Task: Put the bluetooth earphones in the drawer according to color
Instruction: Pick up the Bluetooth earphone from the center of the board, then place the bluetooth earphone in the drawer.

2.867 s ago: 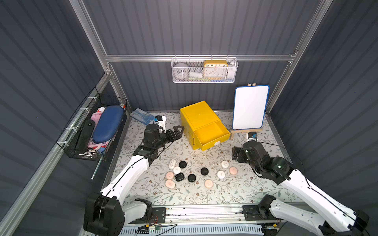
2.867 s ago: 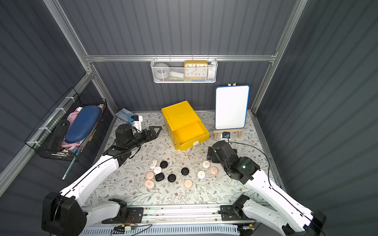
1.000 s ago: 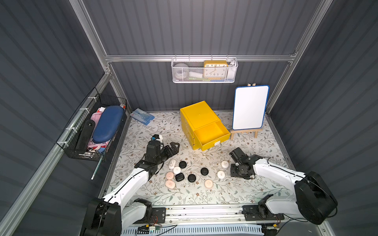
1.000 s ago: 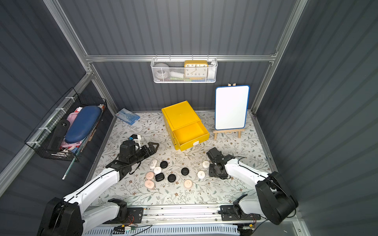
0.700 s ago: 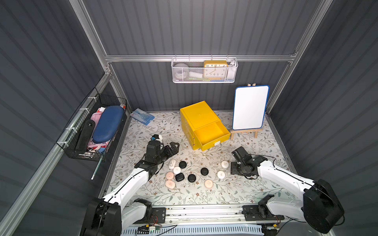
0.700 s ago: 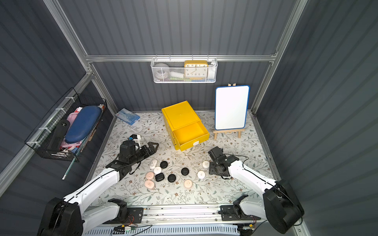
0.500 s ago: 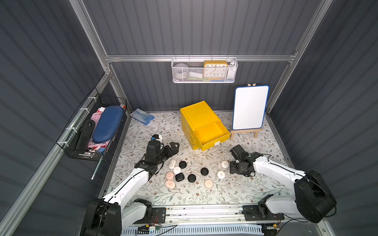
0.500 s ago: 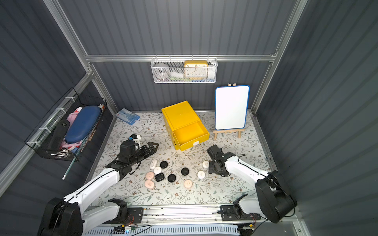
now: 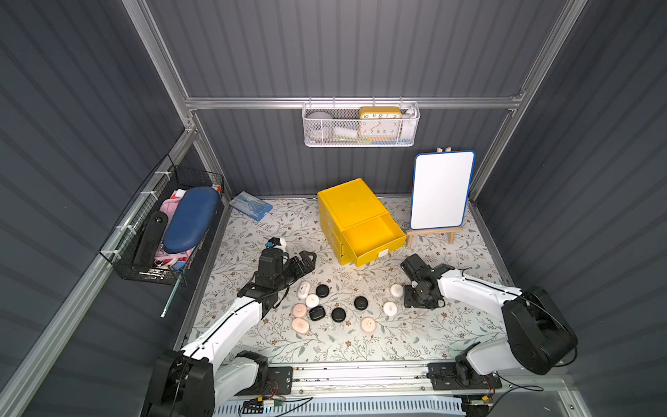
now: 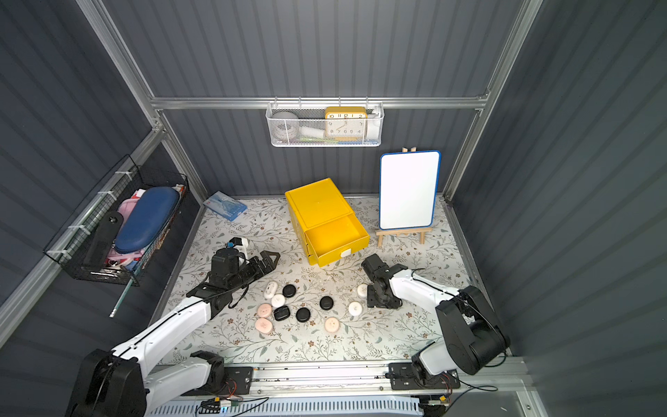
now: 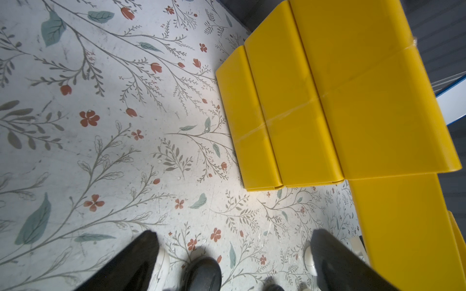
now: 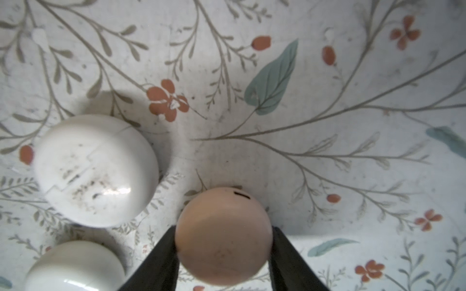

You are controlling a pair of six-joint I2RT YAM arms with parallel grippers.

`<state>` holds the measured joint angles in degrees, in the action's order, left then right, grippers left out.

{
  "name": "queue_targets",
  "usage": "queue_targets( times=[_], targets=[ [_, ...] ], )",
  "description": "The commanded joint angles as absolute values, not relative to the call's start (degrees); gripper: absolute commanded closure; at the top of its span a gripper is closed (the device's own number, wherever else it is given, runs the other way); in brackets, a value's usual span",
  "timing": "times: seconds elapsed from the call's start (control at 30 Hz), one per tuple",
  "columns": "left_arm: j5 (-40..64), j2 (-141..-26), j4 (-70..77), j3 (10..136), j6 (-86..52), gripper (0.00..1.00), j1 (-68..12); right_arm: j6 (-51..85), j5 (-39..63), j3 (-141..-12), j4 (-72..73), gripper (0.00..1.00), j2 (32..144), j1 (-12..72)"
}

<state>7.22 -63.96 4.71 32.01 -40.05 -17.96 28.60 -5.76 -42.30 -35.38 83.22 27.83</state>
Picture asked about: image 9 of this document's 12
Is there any white round earphone case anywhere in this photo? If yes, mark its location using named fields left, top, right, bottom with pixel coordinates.
left=383, top=302, right=398, bottom=317
left=305, top=294, right=321, bottom=309
left=390, top=284, right=404, bottom=298

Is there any yellow drawer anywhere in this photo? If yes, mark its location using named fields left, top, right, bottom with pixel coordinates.
left=340, top=213, right=406, bottom=267

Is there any yellow drawer cabinet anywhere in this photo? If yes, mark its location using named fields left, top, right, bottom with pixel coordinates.
left=317, top=178, right=387, bottom=265

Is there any pink oval earphone case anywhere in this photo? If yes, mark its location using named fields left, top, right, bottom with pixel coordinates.
left=291, top=318, right=310, bottom=335

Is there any pink round earphone case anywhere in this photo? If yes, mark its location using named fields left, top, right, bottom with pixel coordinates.
left=361, top=317, right=377, bottom=334

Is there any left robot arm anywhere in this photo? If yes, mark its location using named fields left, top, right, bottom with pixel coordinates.
left=140, top=242, right=317, bottom=416

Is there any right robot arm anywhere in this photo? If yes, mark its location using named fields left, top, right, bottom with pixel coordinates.
left=401, top=254, right=578, bottom=382

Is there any white oblong earphone case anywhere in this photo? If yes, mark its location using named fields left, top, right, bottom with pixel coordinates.
left=297, top=281, right=311, bottom=300

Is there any black round earphone case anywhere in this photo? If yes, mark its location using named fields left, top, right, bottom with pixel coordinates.
left=315, top=284, right=330, bottom=298
left=354, top=295, right=368, bottom=311

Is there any black square earphone case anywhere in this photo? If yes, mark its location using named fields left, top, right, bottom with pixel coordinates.
left=308, top=305, right=327, bottom=321

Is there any black oval earphone case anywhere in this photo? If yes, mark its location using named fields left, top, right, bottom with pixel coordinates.
left=331, top=308, right=347, bottom=322

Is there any wooden easel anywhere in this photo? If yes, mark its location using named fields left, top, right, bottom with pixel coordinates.
left=405, top=146, right=465, bottom=248

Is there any blue oval case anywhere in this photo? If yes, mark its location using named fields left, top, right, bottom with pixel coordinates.
left=163, top=187, right=220, bottom=254

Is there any pink item in basket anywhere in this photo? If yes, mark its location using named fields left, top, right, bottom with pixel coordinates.
left=159, top=198, right=181, bottom=225

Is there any black remote in basket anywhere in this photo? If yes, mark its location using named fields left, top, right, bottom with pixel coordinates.
left=131, top=211, right=168, bottom=272

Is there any white tape roll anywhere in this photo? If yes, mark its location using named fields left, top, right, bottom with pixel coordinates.
left=304, top=111, right=334, bottom=142

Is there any yellow alarm clock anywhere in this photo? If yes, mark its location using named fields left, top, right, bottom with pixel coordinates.
left=358, top=106, right=403, bottom=142

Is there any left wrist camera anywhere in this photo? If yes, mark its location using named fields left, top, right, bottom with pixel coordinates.
left=266, top=237, right=287, bottom=252

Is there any white board blue frame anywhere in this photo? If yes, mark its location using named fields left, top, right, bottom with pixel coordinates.
left=408, top=149, right=477, bottom=231

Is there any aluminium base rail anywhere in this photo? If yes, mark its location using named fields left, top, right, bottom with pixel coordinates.
left=150, top=359, right=574, bottom=402

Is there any black wire side basket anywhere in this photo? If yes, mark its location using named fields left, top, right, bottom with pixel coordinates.
left=101, top=156, right=225, bottom=286

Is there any white wire wall basket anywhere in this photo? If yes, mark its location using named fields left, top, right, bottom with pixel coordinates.
left=302, top=100, right=421, bottom=148

